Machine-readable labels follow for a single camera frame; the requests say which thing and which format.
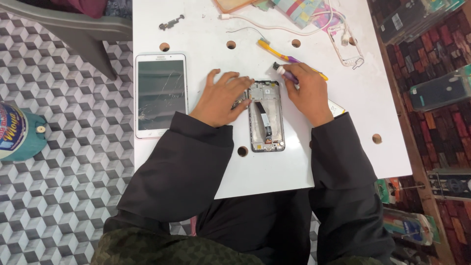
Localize person's left hand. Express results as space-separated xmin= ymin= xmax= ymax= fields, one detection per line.
xmin=189 ymin=69 xmax=255 ymax=128

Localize person's black garment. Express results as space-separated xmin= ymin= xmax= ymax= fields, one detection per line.
xmin=194 ymin=188 xmax=314 ymax=265

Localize orange phone case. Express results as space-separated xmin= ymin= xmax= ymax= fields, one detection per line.
xmin=214 ymin=0 xmax=259 ymax=14

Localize small black flex connector part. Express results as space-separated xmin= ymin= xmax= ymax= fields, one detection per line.
xmin=159 ymin=14 xmax=185 ymax=31

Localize person's camouflage trousers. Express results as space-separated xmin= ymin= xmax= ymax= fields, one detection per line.
xmin=90 ymin=227 xmax=266 ymax=265

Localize purple precision screwdriver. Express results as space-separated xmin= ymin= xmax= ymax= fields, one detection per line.
xmin=273 ymin=62 xmax=300 ymax=85

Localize opened smartphone frame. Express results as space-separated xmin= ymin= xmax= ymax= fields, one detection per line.
xmin=248 ymin=80 xmax=286 ymax=153

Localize yellow purple toothbrush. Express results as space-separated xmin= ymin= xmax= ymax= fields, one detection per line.
xmin=257 ymin=38 xmax=329 ymax=82

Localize pink phone cover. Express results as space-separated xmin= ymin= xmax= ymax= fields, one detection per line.
xmin=312 ymin=3 xmax=347 ymax=33

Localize person's right hand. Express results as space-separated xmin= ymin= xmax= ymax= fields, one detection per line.
xmin=281 ymin=63 xmax=334 ymax=128

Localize rack of packed phone cases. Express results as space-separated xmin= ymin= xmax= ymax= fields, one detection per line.
xmin=375 ymin=0 xmax=471 ymax=265

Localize thin grey wire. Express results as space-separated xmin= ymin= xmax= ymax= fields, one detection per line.
xmin=225 ymin=26 xmax=266 ymax=40

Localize white tablet cracked screen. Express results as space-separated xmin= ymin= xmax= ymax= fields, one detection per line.
xmin=135 ymin=54 xmax=190 ymax=140

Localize white charging cable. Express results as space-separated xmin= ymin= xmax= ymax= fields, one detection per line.
xmin=219 ymin=0 xmax=350 ymax=47

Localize grey plastic chair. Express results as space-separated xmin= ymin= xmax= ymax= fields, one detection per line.
xmin=0 ymin=0 xmax=133 ymax=81

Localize white card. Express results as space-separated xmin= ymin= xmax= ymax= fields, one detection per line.
xmin=327 ymin=99 xmax=346 ymax=118

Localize small phone circuit board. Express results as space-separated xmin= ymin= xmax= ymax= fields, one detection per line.
xmin=231 ymin=91 xmax=249 ymax=110

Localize teal water jug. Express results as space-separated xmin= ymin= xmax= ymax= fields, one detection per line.
xmin=0 ymin=101 xmax=48 ymax=162

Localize pink white phone middle frame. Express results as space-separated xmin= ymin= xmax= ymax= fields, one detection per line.
xmin=327 ymin=23 xmax=365 ymax=70

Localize colourful checked pouch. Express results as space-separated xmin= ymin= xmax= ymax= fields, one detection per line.
xmin=272 ymin=0 xmax=325 ymax=29

